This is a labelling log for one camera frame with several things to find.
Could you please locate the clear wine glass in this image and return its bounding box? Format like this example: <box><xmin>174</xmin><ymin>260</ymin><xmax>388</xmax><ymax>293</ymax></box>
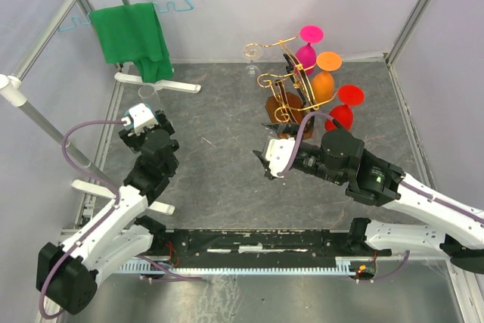
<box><xmin>138</xmin><ymin>84</ymin><xmax>163</xmax><ymax>111</ymax></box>

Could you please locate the blue plastic wine glass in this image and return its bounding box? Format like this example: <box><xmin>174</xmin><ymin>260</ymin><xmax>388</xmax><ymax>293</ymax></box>
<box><xmin>127</xmin><ymin>103</ymin><xmax>157</xmax><ymax>129</ymax></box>

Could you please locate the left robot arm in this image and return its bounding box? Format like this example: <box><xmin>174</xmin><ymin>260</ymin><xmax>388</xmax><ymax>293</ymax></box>
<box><xmin>36</xmin><ymin>103</ymin><xmax>179</xmax><ymax>319</ymax></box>

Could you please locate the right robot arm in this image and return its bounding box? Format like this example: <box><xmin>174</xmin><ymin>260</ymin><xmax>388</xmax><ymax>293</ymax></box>
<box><xmin>254</xmin><ymin>123</ymin><xmax>483</xmax><ymax>275</ymax></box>

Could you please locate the orange plastic wine glass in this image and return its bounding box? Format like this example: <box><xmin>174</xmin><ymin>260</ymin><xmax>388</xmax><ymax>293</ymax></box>
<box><xmin>311</xmin><ymin>51</ymin><xmax>343</xmax><ymax>104</ymax></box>

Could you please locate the pink plastic wine glass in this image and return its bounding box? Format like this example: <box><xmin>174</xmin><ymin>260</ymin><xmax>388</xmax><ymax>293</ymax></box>
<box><xmin>296</xmin><ymin>25</ymin><xmax>324</xmax><ymax>76</ymax></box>

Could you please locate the red plastic wine glass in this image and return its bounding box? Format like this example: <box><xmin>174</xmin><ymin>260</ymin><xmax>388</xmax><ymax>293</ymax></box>
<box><xmin>320</xmin><ymin>85</ymin><xmax>365</xmax><ymax>132</ymax></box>

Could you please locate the white clothes rack stand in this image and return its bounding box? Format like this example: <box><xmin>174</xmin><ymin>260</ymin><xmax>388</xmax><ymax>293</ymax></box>
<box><xmin>0</xmin><ymin>0</ymin><xmax>202</xmax><ymax>216</ymax></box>

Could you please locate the small clear glass at back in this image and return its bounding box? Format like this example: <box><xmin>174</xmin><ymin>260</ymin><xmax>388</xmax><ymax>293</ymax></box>
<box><xmin>243</xmin><ymin>43</ymin><xmax>263</xmax><ymax>78</ymax></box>

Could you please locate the green cloth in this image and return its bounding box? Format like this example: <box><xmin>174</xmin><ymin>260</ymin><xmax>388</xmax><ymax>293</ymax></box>
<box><xmin>90</xmin><ymin>3</ymin><xmax>174</xmax><ymax>83</ymax></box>

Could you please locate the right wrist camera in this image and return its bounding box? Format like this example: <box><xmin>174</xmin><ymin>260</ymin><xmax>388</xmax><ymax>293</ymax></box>
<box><xmin>262</xmin><ymin>137</ymin><xmax>296</xmax><ymax>179</ymax></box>

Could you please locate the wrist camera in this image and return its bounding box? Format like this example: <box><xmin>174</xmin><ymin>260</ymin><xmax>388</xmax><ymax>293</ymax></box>
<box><xmin>121</xmin><ymin>103</ymin><xmax>159</xmax><ymax>137</ymax></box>
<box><xmin>262</xmin><ymin>137</ymin><xmax>296</xmax><ymax>179</ymax></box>

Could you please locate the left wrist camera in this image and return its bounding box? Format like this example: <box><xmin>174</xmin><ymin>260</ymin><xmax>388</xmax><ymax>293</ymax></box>
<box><xmin>121</xmin><ymin>103</ymin><xmax>159</xmax><ymax>137</ymax></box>

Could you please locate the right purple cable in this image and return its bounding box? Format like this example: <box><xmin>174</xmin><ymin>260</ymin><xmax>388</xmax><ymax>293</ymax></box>
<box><xmin>278</xmin><ymin>111</ymin><xmax>484</xmax><ymax>284</ymax></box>

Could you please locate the gold wire wine glass rack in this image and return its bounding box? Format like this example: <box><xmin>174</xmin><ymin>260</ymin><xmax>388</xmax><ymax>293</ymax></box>
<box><xmin>256</xmin><ymin>31</ymin><xmax>337</xmax><ymax>123</ymax></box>

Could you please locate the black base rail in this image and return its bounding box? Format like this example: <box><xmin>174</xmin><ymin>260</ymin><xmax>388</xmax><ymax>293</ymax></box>
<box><xmin>143</xmin><ymin>229</ymin><xmax>391</xmax><ymax>268</ymax></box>

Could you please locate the light blue cable duct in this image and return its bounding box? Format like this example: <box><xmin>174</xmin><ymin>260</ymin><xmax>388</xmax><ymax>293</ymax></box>
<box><xmin>115</xmin><ymin>258</ymin><xmax>356</xmax><ymax>278</ymax></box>

